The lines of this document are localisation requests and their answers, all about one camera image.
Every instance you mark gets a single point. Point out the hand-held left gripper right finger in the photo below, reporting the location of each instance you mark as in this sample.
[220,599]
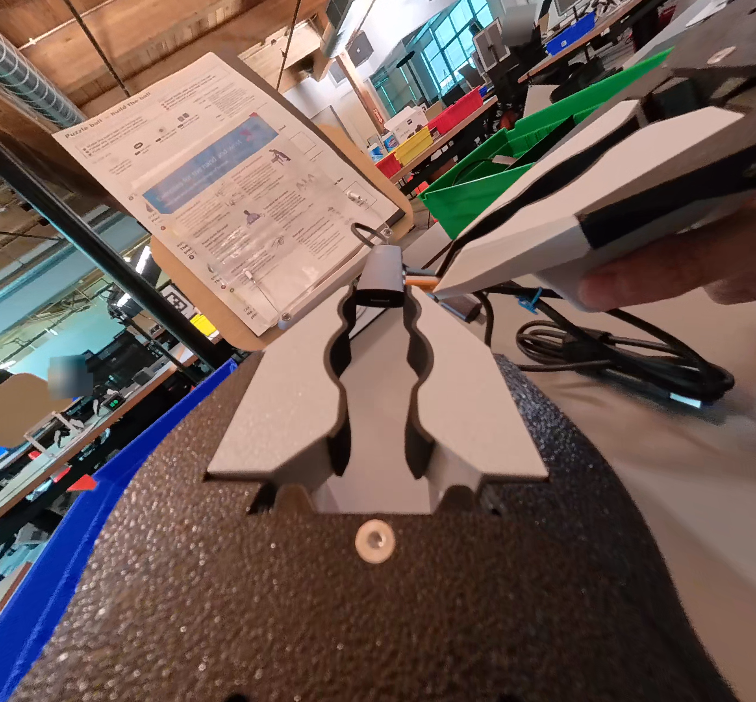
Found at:
[478,412]

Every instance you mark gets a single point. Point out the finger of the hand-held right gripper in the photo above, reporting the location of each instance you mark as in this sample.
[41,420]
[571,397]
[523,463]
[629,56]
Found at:
[561,164]
[620,194]

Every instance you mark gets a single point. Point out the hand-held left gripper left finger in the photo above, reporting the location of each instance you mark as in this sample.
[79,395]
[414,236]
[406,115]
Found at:
[277,412]

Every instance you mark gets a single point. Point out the green plastic bin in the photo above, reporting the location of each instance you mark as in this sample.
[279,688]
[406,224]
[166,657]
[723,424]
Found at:
[466,206]

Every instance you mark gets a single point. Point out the grey metal USB hub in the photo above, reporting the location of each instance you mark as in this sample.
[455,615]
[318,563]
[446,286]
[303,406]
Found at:
[381,277]

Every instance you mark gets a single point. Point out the blue plastic bin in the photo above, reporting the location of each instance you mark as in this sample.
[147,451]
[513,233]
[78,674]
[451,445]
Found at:
[35,595]
[570,34]

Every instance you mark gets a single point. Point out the person's right hand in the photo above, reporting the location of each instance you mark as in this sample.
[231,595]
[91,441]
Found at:
[679,268]

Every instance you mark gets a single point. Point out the yellow plastic bin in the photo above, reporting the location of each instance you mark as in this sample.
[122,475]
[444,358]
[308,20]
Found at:
[202,325]
[413,144]

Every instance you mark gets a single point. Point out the red plastic bin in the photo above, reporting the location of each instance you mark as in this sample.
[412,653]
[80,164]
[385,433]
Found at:
[455,111]

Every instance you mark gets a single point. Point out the black white marker tag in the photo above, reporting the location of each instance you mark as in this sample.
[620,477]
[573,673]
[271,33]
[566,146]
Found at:
[178,300]

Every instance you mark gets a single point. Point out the white cardboard box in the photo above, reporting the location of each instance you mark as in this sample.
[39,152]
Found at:
[406,123]

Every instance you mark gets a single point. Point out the blue banner laminated sheet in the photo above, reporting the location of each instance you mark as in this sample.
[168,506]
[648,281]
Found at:
[248,223]

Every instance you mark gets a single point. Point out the black metal pole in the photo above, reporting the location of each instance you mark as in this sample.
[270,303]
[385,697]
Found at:
[118,259]

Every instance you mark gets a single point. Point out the wooden stand seen from behind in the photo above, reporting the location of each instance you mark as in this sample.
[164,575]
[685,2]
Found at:
[23,412]

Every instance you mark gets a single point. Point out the white printed instruction sheet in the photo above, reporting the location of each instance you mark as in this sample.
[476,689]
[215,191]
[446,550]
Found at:
[118,147]

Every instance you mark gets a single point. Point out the black wall speaker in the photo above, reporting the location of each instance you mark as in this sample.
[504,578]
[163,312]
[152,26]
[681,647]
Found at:
[360,46]

